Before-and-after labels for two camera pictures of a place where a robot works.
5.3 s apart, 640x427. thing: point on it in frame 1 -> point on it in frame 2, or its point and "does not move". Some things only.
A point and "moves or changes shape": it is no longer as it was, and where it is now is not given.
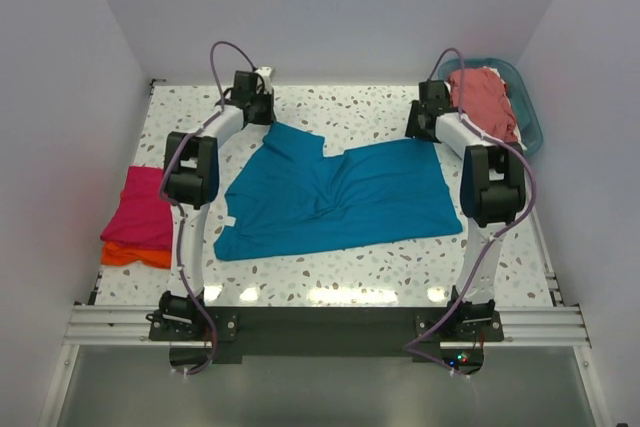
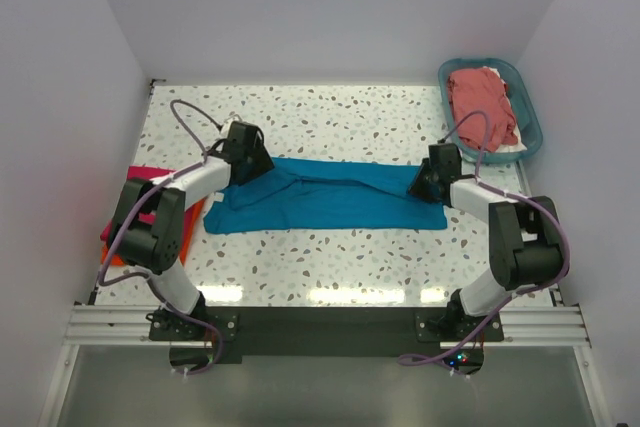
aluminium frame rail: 127,326 does not move
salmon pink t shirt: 487,104 does not move
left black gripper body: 264,108 -> 257,140
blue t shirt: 287,196 moves or changes shape
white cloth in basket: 517,131 does not move
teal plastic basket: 520,101 does not move
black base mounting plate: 238,331 does not move
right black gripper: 413,129 -> 415,187
